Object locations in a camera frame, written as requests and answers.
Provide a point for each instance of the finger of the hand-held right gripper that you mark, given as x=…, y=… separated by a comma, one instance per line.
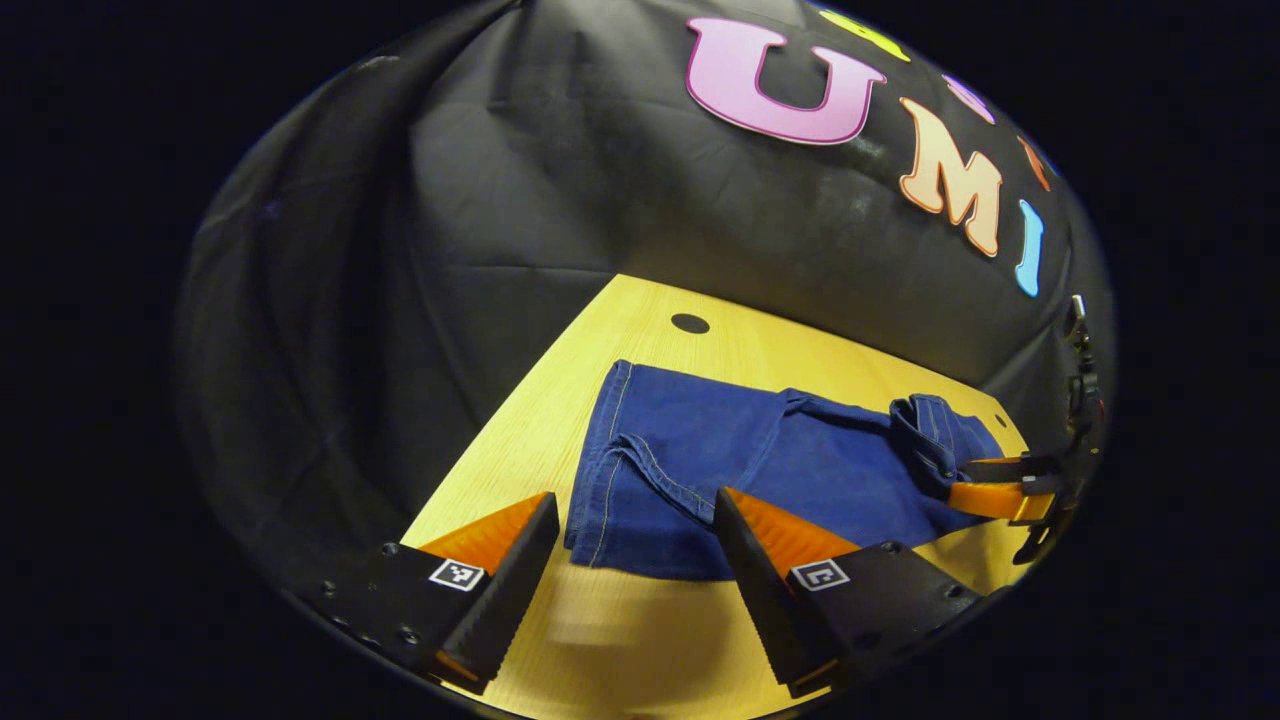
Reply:
x=1005, y=468
x=990, y=500

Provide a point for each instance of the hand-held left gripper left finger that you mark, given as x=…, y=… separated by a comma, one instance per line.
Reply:
x=505, y=610

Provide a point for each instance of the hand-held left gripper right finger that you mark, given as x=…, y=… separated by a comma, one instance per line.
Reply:
x=765, y=605

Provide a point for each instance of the blue denim jeans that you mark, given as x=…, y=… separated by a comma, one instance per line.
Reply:
x=700, y=470

